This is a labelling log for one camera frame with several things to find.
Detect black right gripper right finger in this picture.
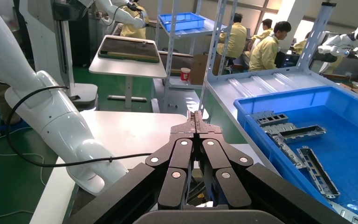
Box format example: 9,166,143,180
195,111,351,224

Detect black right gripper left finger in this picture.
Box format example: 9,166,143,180
69,111,196,224

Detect long metal channel part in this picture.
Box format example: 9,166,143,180
270,133,307,170
278,125,327,144
296,146,341,199

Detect black felt-lined container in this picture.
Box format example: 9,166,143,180
159,51,196,77
98,37,160,64

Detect red paper cup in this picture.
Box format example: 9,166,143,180
180,67,191,82

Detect brown cardboard box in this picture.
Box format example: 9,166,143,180
191,54,218,85

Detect white metal shelf rack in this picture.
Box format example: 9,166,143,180
198,0,358,175

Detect grey metal shelf rack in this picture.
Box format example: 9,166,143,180
152,0,220,113

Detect large blue plastic bin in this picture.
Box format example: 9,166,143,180
234,86,358,224

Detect person in yellow coat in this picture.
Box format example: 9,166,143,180
248,21,292,72
216,13,248,59
242,18,274,59
117,1,150,40
291,31,312,56

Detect small blue plastic bin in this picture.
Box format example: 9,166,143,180
158,12,207,33

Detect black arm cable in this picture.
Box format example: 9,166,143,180
5,85,152,168

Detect metal bracket with tabs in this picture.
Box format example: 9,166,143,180
262,122,297,137
330,200,358,224

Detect metal bracket with square holes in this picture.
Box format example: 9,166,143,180
251,110,289,126

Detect white pedestal table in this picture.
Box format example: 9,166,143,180
88,35,167,109

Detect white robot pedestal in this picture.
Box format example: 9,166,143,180
20,0,99,111

